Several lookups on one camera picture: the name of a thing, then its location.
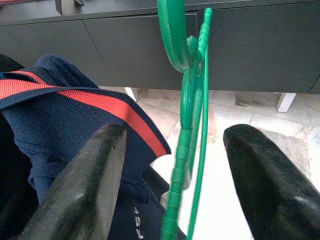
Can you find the navy shirt red stripes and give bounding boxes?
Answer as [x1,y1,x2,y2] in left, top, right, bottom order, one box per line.
[0,53,187,240]

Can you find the long black TV cabinet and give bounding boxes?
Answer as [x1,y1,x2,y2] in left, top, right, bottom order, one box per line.
[0,0,320,113]

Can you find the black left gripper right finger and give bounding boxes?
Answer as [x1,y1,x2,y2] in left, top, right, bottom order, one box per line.
[223,123,320,240]

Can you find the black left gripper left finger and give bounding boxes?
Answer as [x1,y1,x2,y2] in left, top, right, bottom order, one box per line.
[18,123,128,240]

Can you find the green plastic hanger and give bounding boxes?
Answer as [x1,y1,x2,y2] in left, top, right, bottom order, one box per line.
[156,0,213,240]

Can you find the black polo shirt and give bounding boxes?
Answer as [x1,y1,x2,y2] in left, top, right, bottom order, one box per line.
[0,53,38,236]

